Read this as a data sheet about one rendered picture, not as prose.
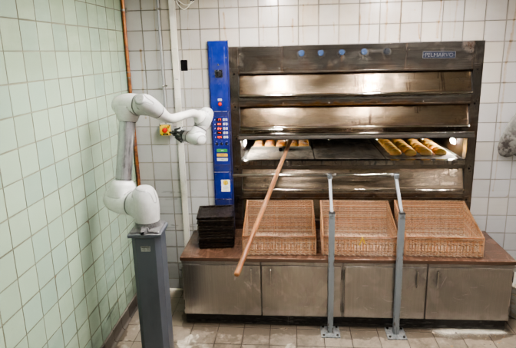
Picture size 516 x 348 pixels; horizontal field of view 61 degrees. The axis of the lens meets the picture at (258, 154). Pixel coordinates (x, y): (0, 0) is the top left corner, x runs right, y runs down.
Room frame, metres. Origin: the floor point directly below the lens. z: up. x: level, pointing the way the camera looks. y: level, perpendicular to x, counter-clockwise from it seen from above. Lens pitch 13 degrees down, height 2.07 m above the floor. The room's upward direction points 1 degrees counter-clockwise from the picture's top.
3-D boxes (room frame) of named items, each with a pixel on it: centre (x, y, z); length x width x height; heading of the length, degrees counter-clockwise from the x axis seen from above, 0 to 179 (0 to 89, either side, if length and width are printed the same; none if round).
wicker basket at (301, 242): (3.27, -0.15, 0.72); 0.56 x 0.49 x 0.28; 86
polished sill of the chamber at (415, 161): (3.51, -0.76, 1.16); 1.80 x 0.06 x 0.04; 85
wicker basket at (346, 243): (3.22, -0.75, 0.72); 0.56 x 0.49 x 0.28; 84
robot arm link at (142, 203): (2.60, 0.71, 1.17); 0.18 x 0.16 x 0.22; 63
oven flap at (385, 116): (3.49, -0.76, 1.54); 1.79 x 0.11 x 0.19; 85
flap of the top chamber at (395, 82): (3.49, -0.76, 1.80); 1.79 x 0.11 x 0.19; 85
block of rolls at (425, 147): (3.88, -1.37, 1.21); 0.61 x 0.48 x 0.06; 175
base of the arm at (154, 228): (2.58, 0.70, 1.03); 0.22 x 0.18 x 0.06; 179
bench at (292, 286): (3.21, -0.62, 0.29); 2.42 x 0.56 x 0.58; 85
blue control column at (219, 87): (4.50, 0.21, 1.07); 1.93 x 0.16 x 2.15; 175
